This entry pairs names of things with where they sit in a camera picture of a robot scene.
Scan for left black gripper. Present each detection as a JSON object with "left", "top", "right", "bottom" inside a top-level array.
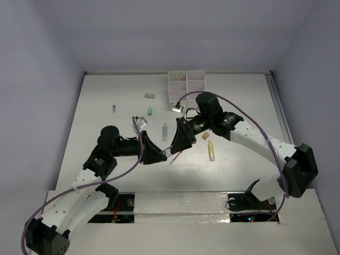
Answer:
[{"left": 112, "top": 131, "right": 167, "bottom": 164}]

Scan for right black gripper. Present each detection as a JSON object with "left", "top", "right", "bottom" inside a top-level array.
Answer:
[{"left": 169, "top": 115, "right": 213, "bottom": 154}]

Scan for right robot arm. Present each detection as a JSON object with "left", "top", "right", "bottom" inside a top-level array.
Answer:
[{"left": 164, "top": 91, "right": 318, "bottom": 208}]

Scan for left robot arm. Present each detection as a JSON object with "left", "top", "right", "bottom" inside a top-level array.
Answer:
[{"left": 21, "top": 125, "right": 170, "bottom": 254}]

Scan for red gel pen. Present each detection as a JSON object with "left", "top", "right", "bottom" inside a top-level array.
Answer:
[{"left": 169, "top": 151, "right": 183, "bottom": 166}]

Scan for tan wooden eraser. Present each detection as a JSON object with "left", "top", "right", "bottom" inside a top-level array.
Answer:
[{"left": 202, "top": 132, "right": 209, "bottom": 140}]

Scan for grey beige eraser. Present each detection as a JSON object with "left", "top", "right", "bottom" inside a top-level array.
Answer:
[{"left": 144, "top": 93, "right": 155, "bottom": 99}]

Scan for left white compartment organizer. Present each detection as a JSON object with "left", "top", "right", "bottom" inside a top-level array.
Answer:
[{"left": 167, "top": 71, "right": 187, "bottom": 109}]

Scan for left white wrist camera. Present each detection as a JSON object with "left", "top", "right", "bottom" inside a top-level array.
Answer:
[{"left": 133, "top": 116, "right": 148, "bottom": 130}]

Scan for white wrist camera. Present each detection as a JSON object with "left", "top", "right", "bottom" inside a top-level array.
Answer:
[
  {"left": 133, "top": 116, "right": 148, "bottom": 130},
  {"left": 171, "top": 102, "right": 183, "bottom": 113}
]

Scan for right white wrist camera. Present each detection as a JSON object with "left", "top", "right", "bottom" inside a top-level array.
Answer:
[{"left": 171, "top": 102, "right": 183, "bottom": 113}]

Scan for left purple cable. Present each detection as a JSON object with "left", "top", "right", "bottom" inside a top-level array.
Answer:
[{"left": 21, "top": 116, "right": 146, "bottom": 250}]

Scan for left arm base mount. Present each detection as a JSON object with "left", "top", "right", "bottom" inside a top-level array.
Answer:
[{"left": 88, "top": 193, "right": 135, "bottom": 224}]

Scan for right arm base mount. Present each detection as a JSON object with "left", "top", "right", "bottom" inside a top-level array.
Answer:
[{"left": 225, "top": 180, "right": 278, "bottom": 223}]

